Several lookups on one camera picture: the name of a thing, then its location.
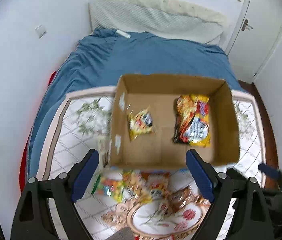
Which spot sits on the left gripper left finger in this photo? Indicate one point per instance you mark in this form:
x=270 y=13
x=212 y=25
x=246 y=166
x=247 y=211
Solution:
x=32 y=219

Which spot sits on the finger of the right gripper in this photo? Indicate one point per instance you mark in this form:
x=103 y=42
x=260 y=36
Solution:
x=269 y=171

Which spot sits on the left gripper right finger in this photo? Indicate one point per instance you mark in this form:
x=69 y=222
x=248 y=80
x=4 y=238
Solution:
x=217 y=188

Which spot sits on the yellow black noodle packet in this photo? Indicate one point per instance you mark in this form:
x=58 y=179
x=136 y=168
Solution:
x=192 y=120

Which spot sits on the yellow panda snack bag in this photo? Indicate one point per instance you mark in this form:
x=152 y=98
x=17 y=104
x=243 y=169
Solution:
x=140 y=123

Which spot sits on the brown snack bag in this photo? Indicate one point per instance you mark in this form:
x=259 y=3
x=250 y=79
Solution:
x=180 y=198

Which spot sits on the colourful candy bag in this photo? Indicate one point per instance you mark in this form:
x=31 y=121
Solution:
x=109 y=187

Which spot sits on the orange snack bag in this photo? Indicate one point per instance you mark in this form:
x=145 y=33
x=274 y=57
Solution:
x=156 y=184

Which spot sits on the white floral quilt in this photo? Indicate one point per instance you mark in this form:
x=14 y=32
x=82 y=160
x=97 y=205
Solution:
x=79 y=125

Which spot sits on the brown cardboard box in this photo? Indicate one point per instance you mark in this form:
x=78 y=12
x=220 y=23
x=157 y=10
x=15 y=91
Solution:
x=159 y=93

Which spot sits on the blue bed sheet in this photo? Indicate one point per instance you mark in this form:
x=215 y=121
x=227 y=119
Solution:
x=102 y=58

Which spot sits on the white pillow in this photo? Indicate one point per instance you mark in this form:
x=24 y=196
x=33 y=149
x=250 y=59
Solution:
x=172 y=19

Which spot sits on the white door with handle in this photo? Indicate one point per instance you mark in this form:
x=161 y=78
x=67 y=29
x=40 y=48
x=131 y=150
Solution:
x=255 y=36

